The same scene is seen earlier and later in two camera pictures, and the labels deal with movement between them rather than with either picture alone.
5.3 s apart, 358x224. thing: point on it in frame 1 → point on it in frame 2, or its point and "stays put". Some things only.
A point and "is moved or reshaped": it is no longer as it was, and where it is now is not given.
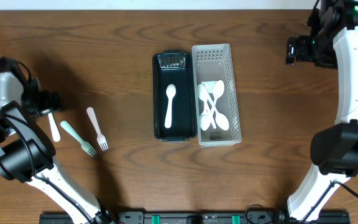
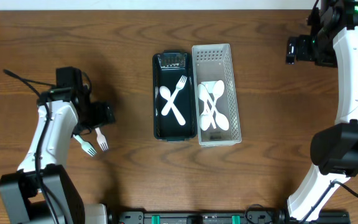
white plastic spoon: [202, 93] stays put
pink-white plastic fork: [100, 138] stays put
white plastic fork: [56, 132] is moved or reshaped
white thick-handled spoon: [170, 93] is moved or reshaped
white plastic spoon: [218, 89] stays put
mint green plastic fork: [84, 145] stays put
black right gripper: [291, 50] stays put
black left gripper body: [49, 103] → [103, 115]
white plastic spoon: [221, 121] stays put
